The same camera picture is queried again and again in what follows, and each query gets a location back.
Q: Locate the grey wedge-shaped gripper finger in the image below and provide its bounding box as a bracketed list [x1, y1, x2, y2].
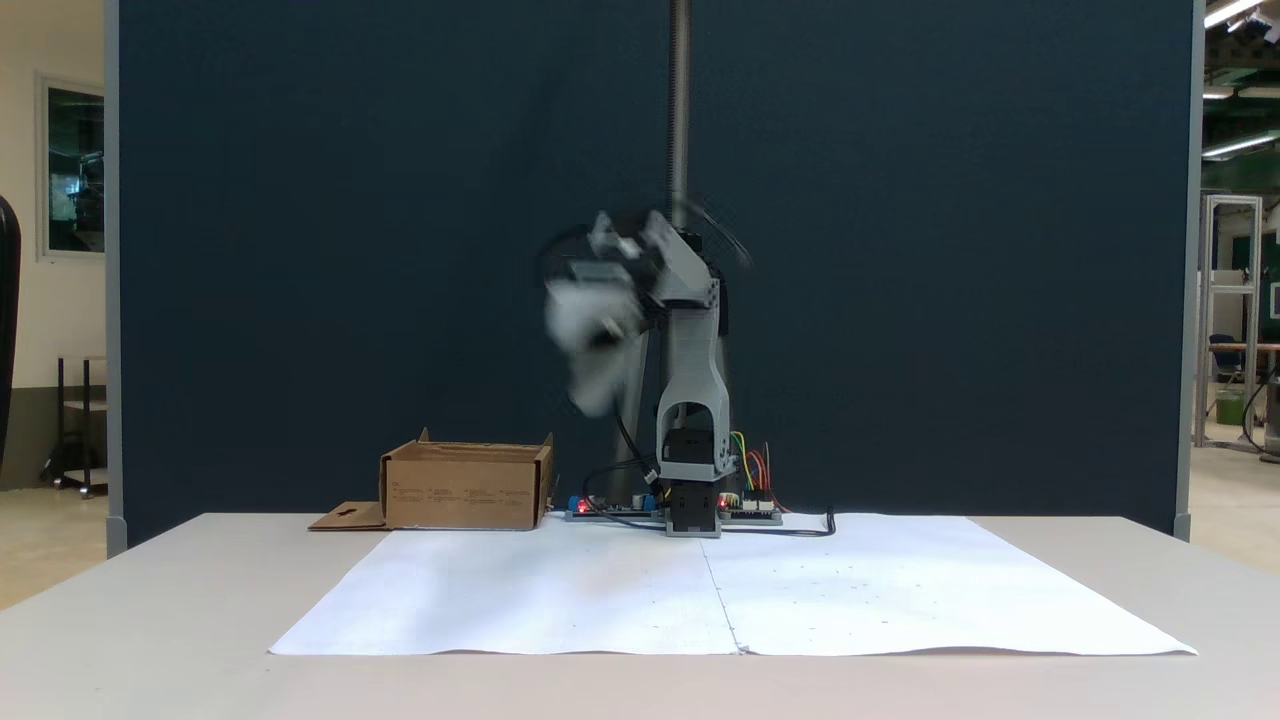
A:
[569, 344, 637, 420]

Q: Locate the blue circuit board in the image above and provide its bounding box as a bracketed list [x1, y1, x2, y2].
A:
[565, 492, 663, 523]

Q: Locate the brown cardboard box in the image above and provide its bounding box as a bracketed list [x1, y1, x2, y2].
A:
[308, 428, 556, 532]

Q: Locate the white paper sheet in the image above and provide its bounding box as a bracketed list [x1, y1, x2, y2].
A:
[268, 513, 743, 658]
[698, 513, 1199, 658]

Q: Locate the grey metal pole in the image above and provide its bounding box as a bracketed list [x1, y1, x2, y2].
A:
[667, 0, 694, 231]

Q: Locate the dark blue partition panel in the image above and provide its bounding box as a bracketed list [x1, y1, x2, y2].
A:
[105, 0, 1206, 549]

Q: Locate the black shelf cart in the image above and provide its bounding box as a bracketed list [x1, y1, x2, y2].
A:
[41, 354, 109, 499]

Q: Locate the black rounded chair back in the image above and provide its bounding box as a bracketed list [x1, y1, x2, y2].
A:
[0, 194, 24, 473]

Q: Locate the ceiling strip light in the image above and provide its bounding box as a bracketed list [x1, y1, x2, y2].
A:
[1203, 0, 1267, 30]
[1202, 130, 1280, 162]

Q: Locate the black elbow motor cable bundle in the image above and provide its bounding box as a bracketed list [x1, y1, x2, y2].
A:
[580, 405, 664, 523]

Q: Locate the red jumper wire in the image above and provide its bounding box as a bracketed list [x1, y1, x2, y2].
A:
[750, 444, 781, 506]

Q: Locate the circuit board with coloured wires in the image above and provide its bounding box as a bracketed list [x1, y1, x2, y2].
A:
[720, 494, 784, 524]

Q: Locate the black power cable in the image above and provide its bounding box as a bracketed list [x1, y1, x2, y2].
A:
[722, 509, 837, 539]

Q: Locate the framed wall window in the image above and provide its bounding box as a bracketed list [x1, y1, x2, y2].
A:
[37, 72, 107, 264]

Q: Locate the aluminium profile frame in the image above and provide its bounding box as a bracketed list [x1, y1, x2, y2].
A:
[1194, 193, 1265, 453]

